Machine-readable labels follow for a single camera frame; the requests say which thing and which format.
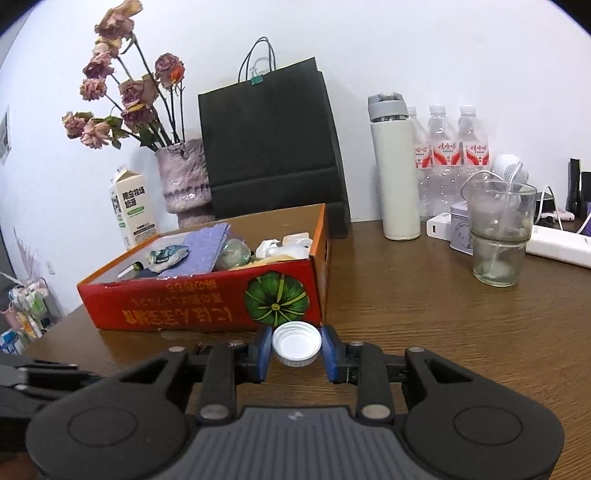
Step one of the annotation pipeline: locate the white plastic bottle cap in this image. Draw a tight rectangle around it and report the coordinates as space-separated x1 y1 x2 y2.
271 321 322 368

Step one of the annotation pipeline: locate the white tissue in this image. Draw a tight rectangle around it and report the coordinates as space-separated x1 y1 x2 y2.
254 237 312 262

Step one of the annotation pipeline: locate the red orange cardboard box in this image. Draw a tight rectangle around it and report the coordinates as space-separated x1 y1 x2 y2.
77 204 331 333

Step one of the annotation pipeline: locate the dark blue flat case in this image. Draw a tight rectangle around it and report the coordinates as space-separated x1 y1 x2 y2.
117 262 158 281

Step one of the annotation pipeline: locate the blue white crumpled wrapper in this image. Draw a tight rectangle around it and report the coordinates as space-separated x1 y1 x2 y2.
147 245 189 274

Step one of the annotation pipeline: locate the purple cleaning cloth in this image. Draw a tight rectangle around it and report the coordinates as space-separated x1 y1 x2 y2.
158 222 230 278

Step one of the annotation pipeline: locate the white square plastic case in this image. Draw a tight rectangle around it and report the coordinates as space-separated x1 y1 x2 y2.
281 232 310 245

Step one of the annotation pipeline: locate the white charger adapter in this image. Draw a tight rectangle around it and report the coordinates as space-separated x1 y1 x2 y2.
426 212 452 242

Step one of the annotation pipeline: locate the small grey tin box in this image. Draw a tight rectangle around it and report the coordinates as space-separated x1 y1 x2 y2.
450 201 473 255

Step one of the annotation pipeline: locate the white milk carton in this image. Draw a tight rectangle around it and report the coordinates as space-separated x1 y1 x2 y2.
109 166 158 250

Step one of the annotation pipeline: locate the pink marbled ceramic vase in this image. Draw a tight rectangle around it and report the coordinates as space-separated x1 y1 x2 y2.
156 138 215 228

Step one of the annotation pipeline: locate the white thermos grey lid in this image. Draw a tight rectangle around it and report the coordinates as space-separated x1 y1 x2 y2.
368 92 421 241

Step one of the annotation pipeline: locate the middle water bottle red label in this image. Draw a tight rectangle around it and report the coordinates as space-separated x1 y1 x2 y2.
428 105 462 216

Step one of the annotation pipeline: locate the water bottle red label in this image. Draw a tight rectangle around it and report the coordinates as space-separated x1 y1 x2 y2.
408 106 432 221
428 105 462 216
458 106 490 179

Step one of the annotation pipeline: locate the clear drinking glass with straw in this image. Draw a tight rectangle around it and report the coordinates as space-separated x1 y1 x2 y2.
462 175 537 288

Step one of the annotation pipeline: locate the left water bottle red label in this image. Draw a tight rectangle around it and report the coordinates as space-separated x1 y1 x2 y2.
408 106 432 221

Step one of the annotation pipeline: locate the black paper shopping bag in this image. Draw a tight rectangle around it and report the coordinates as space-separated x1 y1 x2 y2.
198 48 351 238

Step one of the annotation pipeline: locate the right water bottle red label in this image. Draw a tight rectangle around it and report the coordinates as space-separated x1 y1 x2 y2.
458 106 490 179

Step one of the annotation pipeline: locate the white power strip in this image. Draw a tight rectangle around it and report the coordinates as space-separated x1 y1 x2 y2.
526 225 591 269

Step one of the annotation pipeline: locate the white round desk fan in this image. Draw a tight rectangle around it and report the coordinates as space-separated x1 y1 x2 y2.
491 154 529 184

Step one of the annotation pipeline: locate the dried pink rose bouquet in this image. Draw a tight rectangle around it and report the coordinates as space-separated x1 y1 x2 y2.
61 1 186 152

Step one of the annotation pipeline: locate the black upright device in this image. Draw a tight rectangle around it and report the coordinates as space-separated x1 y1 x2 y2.
566 158 590 220

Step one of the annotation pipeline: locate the teal binder clip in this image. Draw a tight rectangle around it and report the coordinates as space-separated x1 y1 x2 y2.
249 69 263 85

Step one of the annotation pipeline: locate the wire rack with small items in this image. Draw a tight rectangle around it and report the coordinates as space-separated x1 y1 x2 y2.
1 272 61 354

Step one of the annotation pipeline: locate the white charging cable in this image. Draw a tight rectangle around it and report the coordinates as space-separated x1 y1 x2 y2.
535 185 576 232

